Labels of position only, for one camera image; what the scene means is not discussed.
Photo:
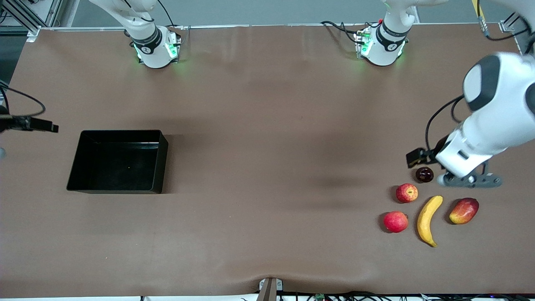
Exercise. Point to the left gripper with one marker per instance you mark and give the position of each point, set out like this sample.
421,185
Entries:
433,153

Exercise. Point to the red apple with yellow streaks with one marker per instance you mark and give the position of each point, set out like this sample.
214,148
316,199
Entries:
406,193

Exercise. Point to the yellow banana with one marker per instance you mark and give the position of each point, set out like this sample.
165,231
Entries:
425,221

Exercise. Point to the black plastic box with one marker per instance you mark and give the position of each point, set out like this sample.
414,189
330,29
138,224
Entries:
117,163

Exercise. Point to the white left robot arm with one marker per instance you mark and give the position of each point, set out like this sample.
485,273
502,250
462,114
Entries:
510,92

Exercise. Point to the plain red apple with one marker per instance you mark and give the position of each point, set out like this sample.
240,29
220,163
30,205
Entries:
395,222

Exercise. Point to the dark purple plum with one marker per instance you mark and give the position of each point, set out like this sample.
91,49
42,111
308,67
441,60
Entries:
424,174

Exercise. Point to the red yellow mango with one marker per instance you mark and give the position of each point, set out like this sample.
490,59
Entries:
464,211

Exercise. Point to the small green circuit board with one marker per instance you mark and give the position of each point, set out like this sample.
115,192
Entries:
320,297

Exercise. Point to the brown table cover sheet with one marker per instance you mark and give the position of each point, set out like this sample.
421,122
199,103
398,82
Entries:
250,230

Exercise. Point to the aluminium profile frame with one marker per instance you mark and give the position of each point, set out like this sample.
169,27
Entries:
53,10

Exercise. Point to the grey camera stand bracket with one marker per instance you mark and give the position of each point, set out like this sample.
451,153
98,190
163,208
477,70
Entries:
269,290

